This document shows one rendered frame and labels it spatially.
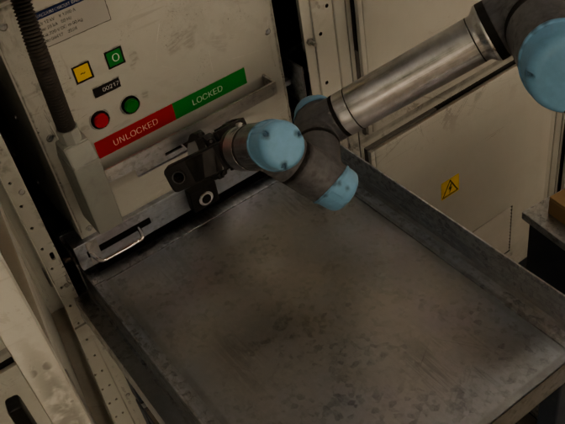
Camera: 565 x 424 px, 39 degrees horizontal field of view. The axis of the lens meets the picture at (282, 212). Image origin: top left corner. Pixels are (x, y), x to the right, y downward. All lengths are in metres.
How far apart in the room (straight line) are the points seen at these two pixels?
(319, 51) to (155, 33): 0.34
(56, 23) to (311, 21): 0.48
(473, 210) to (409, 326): 0.88
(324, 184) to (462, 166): 0.87
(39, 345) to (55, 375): 0.04
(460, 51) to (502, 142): 0.89
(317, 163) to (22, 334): 0.63
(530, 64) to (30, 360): 0.73
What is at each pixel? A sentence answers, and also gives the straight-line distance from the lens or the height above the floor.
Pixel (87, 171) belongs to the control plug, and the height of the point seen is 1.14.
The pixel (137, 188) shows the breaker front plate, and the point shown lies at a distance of 1.51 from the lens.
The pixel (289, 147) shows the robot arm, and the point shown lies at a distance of 1.15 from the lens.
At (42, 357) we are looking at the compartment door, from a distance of 0.71.
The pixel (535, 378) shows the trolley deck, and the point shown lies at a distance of 1.28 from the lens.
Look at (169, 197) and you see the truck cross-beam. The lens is 1.54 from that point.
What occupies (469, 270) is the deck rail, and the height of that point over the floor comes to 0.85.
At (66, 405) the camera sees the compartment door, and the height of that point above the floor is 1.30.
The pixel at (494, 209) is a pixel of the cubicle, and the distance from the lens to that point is 2.24.
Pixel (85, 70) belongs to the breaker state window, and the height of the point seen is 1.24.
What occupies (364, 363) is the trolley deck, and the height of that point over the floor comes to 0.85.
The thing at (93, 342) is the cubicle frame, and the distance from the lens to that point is 1.61.
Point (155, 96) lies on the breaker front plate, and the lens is 1.44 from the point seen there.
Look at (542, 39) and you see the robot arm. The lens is 1.10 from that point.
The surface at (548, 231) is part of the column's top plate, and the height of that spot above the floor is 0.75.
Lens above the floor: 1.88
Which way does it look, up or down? 41 degrees down
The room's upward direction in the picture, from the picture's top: 11 degrees counter-clockwise
